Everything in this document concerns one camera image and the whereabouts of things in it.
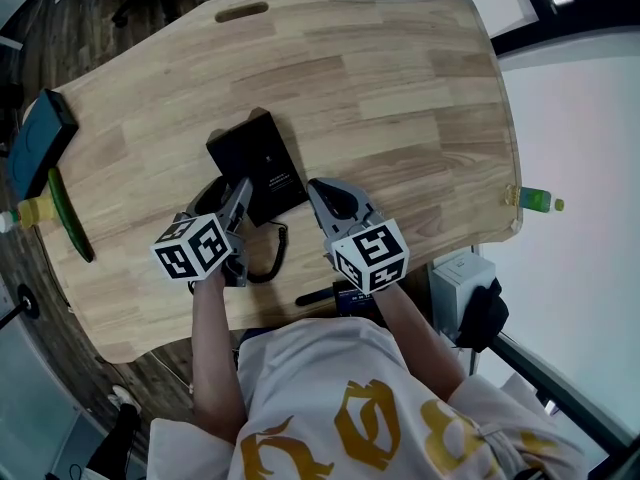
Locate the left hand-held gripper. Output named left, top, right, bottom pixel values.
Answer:
left=149, top=174, right=254, bottom=289

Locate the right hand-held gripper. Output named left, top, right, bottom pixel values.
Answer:
left=307, top=178, right=410, bottom=294

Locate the person's right forearm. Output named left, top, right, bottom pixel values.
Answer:
left=372, top=282, right=469, bottom=402

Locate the person's left forearm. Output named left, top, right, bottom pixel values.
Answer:
left=191, top=270, right=249, bottom=444

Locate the black phone base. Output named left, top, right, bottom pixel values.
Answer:
left=219, top=107, right=309, bottom=222

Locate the black smartphone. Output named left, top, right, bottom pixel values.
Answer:
left=333, top=280, right=381, bottom=319

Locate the white cabinet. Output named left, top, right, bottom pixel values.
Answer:
left=430, top=251, right=497, bottom=342

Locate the green cucumber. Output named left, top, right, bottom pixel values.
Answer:
left=47, top=167, right=95, bottom=264

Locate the black bag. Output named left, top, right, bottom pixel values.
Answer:
left=455, top=277, right=510, bottom=353

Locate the yellow drink bottle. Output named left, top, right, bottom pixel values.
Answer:
left=0, top=195, right=59, bottom=234

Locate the teal box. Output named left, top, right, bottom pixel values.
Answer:
left=5, top=87, right=80, bottom=202

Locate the green drink bottle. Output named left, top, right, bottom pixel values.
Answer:
left=504, top=184, right=566, bottom=214

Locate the black round-base stand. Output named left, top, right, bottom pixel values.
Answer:
left=0, top=283, right=41, bottom=330

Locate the black coiled phone cord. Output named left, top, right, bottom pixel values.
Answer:
left=244, top=220, right=290, bottom=285

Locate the black window frame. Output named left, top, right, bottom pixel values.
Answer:
left=489, top=0, right=640, bottom=59

